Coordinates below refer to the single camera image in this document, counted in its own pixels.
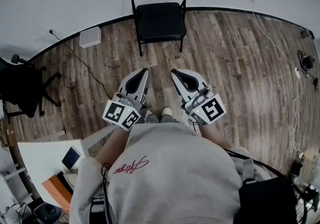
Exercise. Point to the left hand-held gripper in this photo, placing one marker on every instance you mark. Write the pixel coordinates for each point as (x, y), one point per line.
(116, 114)

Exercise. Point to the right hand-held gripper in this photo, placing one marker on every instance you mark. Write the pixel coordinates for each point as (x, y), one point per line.
(212, 110)

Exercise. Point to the black folding chair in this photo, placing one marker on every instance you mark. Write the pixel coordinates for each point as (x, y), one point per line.
(160, 21)

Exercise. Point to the person's right forearm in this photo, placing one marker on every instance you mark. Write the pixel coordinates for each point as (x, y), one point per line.
(212, 134)

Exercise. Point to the person's left forearm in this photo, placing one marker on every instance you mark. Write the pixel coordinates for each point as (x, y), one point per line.
(112, 145)

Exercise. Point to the black office chair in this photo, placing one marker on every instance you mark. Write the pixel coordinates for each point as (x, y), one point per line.
(22, 90)

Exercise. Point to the person's left beige shoe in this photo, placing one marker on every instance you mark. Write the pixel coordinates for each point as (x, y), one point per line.
(149, 113)

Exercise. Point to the person's beige shoe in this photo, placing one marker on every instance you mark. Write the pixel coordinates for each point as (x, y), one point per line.
(166, 112)
(149, 113)

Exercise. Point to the person's right beige shoe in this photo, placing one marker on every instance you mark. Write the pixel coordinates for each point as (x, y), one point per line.
(166, 112)

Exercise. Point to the grey ripped jeans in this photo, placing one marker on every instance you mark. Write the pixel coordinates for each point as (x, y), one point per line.
(167, 119)

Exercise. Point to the flat white box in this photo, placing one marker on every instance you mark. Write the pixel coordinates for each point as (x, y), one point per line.
(90, 37)

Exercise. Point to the grey sweatshirt with red print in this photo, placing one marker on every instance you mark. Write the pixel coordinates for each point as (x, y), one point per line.
(170, 180)

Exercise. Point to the white power adapter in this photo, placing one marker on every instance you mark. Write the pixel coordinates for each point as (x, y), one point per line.
(297, 73)

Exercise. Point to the white table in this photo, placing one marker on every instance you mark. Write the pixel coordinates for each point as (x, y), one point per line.
(40, 160)

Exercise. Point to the orange box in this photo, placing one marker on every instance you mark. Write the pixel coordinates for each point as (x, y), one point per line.
(57, 193)

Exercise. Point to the brown cardboard box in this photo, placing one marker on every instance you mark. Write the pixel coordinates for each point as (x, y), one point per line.
(8, 134)

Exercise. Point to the black pouch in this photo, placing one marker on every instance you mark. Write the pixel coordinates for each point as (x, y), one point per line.
(265, 200)

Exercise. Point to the round black speaker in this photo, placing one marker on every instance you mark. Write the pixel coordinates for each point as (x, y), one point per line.
(47, 213)

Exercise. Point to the dark tablet with white frame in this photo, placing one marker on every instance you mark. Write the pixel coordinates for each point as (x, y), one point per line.
(70, 158)

